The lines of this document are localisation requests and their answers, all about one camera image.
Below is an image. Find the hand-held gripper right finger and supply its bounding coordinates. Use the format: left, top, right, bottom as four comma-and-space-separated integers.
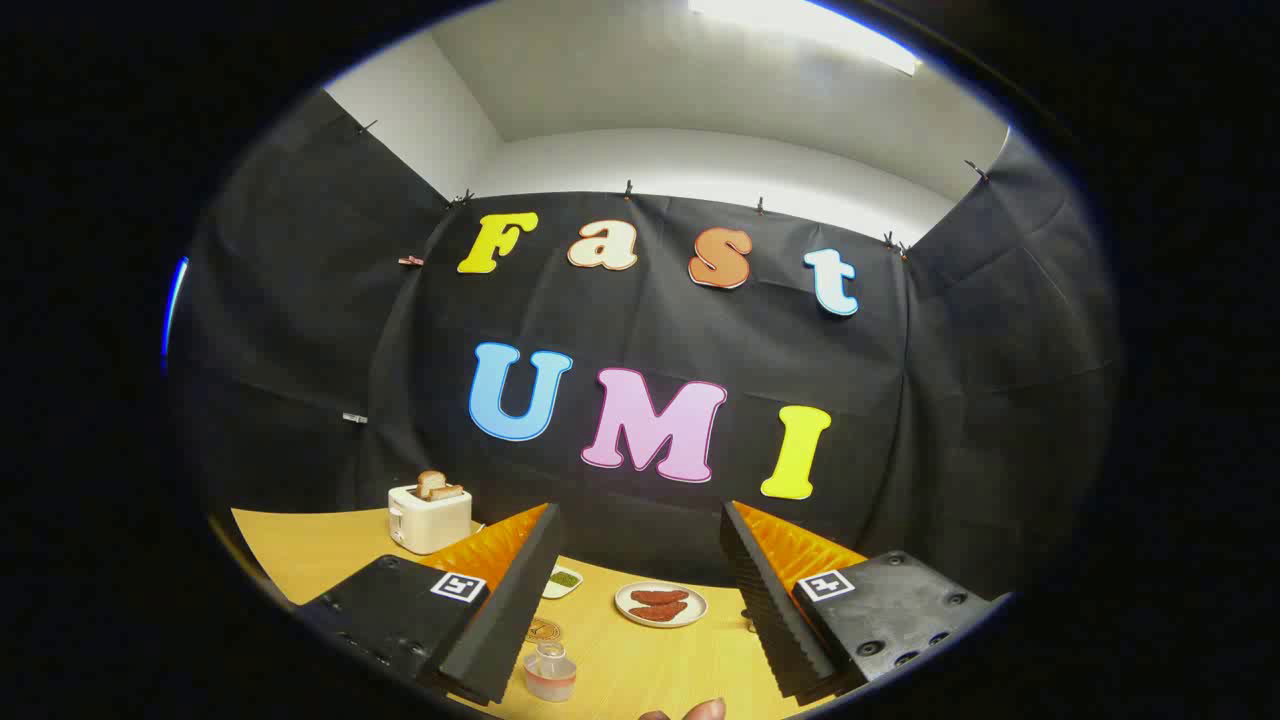
720, 500, 1007, 701

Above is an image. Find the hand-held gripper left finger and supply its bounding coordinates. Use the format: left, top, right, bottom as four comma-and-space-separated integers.
295, 503, 563, 707

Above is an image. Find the clear juice bottle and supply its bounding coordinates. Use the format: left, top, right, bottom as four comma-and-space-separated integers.
523, 642, 578, 703

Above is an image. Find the white plate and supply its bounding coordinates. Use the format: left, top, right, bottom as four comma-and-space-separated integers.
614, 581, 709, 629

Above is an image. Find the wooden table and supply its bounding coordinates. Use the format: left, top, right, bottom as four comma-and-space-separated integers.
232, 505, 851, 720

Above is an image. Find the white toaster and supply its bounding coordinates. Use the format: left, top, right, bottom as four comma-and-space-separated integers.
388, 484, 473, 556

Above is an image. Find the black backdrop cloth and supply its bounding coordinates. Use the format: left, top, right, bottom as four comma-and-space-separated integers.
165, 90, 1121, 601

